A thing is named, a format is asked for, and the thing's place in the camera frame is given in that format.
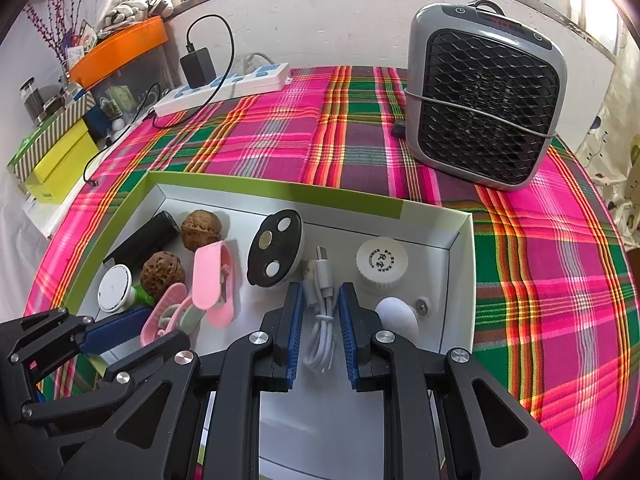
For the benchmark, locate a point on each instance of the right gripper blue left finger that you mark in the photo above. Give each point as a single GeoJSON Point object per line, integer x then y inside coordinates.
{"type": "Point", "coordinates": [286, 341]}

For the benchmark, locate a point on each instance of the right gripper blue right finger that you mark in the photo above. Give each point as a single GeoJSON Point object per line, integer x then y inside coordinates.
{"type": "Point", "coordinates": [358, 326]}

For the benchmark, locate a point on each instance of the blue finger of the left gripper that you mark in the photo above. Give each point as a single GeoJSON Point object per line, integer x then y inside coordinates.
{"type": "Point", "coordinates": [113, 330]}
{"type": "Point", "coordinates": [146, 361]}

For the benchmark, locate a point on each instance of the pink hook clip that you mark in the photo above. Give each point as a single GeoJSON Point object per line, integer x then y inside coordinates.
{"type": "Point", "coordinates": [174, 311]}

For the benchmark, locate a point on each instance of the white disc green base stand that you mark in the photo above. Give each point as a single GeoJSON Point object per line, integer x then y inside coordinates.
{"type": "Point", "coordinates": [117, 292]}

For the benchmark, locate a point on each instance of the brown walnut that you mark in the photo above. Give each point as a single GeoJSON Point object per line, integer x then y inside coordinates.
{"type": "Point", "coordinates": [159, 272]}
{"type": "Point", "coordinates": [200, 228]}

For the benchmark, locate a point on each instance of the white round jar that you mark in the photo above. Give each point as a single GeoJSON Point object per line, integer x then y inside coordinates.
{"type": "Point", "coordinates": [382, 263]}

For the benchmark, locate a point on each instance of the pink folding clip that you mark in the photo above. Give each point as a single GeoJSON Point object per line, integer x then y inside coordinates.
{"type": "Point", "coordinates": [213, 283]}

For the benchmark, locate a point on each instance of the black oval magnetic holder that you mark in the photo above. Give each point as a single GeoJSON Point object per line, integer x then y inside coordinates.
{"type": "Point", "coordinates": [276, 249]}

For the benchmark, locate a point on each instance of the white round silicone cap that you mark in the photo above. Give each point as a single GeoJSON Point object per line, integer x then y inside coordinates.
{"type": "Point", "coordinates": [402, 319]}

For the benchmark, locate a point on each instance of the black silver flashlight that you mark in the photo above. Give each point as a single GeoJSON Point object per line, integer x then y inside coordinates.
{"type": "Point", "coordinates": [152, 237]}

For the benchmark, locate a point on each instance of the yellow shoe box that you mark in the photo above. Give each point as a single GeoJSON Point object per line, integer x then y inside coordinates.
{"type": "Point", "coordinates": [59, 170]}

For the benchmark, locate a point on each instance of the pink plaid tablecloth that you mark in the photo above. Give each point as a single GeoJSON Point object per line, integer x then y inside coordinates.
{"type": "Point", "coordinates": [557, 318]}

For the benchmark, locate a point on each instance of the striped cardboard box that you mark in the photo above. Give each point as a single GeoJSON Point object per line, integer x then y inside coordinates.
{"type": "Point", "coordinates": [34, 147]}

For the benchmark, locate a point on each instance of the grey mini fan heater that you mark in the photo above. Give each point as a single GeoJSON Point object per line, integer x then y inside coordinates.
{"type": "Point", "coordinates": [484, 94]}

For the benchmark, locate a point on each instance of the white power strip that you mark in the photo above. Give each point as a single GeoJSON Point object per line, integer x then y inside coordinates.
{"type": "Point", "coordinates": [268, 78]}

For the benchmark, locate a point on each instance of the black power adapter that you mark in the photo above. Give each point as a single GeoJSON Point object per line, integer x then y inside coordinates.
{"type": "Point", "coordinates": [197, 66]}

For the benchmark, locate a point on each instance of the orange plastic tray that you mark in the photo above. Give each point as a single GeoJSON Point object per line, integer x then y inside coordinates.
{"type": "Point", "coordinates": [118, 50]}

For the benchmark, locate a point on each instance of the purple dried flower branches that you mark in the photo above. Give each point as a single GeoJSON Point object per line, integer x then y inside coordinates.
{"type": "Point", "coordinates": [57, 23]}

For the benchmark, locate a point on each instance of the patterned cream curtain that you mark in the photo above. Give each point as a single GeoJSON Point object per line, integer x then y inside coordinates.
{"type": "Point", "coordinates": [610, 151]}

